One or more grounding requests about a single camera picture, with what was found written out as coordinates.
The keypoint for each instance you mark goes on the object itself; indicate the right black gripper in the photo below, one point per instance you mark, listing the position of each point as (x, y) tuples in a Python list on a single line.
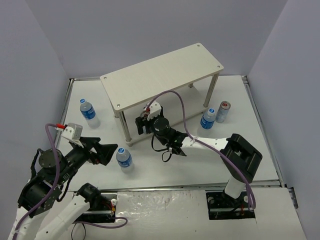
[(143, 124)]

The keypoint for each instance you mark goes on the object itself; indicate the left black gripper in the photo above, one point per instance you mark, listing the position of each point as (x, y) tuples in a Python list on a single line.
[(91, 149)]

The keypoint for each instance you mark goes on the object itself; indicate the pocari sweat bottle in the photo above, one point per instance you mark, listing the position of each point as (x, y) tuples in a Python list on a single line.
[(206, 122), (88, 112), (124, 160)]

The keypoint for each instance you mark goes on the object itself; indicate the silver energy drink can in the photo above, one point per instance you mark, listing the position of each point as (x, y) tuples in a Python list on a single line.
[(144, 115), (222, 112)]

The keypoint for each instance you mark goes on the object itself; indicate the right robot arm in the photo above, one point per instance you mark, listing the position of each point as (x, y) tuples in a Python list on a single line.
[(240, 157)]

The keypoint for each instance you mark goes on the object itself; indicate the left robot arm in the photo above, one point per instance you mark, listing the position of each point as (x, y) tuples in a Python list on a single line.
[(44, 189)]

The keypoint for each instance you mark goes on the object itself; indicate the white two-tier wooden shelf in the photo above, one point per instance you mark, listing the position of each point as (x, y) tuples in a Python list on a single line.
[(191, 71)]

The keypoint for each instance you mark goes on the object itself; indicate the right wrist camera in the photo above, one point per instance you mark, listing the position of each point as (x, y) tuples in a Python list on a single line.
[(153, 110)]

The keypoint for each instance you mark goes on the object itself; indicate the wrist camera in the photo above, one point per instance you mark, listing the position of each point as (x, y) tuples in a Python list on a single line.
[(72, 132), (153, 110)]

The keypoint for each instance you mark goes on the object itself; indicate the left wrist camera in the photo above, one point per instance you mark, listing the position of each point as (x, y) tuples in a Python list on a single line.
[(72, 132)]

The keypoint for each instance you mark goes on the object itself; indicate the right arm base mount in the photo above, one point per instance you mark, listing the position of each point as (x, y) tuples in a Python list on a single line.
[(223, 207)]

